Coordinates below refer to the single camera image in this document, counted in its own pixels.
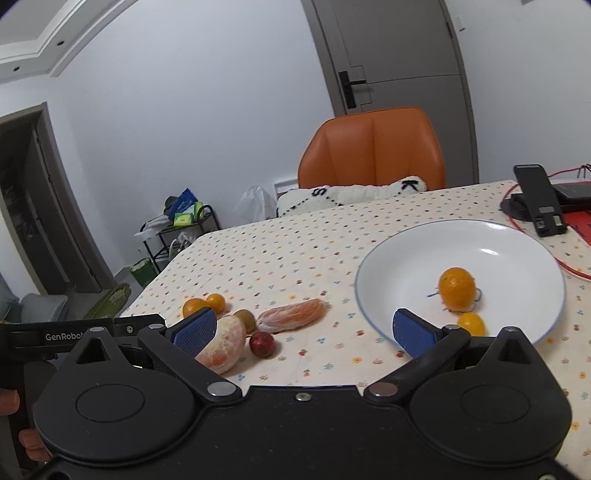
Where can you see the white ceramic plate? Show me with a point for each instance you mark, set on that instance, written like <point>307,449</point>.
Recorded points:
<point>445,270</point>

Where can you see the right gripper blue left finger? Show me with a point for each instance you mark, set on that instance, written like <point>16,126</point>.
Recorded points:
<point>173,350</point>

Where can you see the small orange kumquat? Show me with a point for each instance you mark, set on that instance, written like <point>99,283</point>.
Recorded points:
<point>216,302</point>
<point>473,323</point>

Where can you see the black phone stand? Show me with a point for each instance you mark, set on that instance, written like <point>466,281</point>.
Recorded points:
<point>540,199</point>

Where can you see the white fluffy cushion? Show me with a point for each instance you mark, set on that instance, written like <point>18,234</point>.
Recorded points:
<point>299,201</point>

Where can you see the floral dotted tablecloth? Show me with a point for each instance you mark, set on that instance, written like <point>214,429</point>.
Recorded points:
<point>292,259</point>

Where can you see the large orange mandarin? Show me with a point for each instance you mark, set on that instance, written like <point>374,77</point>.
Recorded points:
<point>457,289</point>

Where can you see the peeled pomelo chunk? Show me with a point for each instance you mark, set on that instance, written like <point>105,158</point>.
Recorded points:
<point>224,350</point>

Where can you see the black power bank device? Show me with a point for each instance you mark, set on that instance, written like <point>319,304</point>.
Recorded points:
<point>574,192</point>

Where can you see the brown longan fruit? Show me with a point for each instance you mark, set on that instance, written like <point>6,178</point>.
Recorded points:
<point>247,318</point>

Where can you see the grey door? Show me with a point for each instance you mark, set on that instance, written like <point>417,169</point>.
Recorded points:
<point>409,53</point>

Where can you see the small red fruit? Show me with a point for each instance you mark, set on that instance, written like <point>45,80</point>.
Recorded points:
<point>262,345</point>

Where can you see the black door handle lock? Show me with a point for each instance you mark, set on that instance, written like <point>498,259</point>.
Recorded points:
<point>347,85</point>

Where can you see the small orange kumquat on table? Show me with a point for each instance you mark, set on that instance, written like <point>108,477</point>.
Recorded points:
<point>216,302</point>

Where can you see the white plastic bag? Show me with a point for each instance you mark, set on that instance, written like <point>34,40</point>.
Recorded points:
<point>255,205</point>

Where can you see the orange leather chair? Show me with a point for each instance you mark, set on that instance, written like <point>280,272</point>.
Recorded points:
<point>374,148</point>

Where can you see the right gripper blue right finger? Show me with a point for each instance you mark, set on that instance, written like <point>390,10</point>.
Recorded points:
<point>432,351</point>

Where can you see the left human hand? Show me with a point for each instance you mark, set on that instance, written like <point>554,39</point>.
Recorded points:
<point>28,438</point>

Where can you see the black metal shelf rack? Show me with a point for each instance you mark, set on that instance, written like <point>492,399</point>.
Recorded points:
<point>163,238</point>

